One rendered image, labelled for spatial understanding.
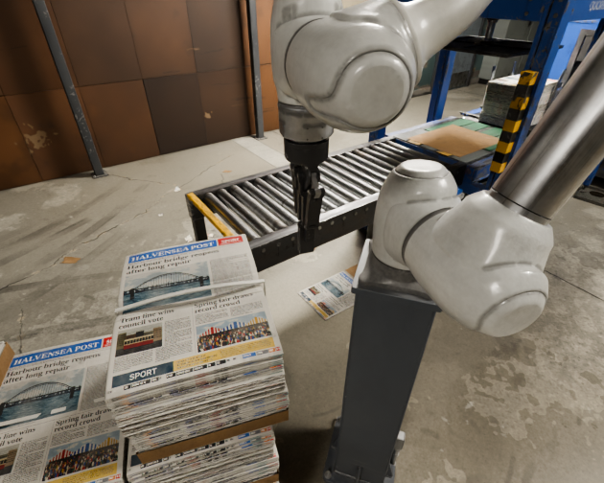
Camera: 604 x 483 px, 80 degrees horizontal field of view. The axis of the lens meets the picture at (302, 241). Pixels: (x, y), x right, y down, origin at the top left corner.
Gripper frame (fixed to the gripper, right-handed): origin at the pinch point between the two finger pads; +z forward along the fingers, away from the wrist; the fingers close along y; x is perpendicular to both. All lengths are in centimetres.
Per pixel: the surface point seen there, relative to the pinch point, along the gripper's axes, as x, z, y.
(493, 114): 179, 31, -142
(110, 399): -37.0, 11.0, 17.2
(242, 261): -12.1, 10.0, -9.0
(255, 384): -15.0, 17.3, 17.3
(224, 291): -17.2, 10.3, -0.5
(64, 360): -57, 33, -13
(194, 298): -23.2, 10.2, -0.4
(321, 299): 41, 116, -92
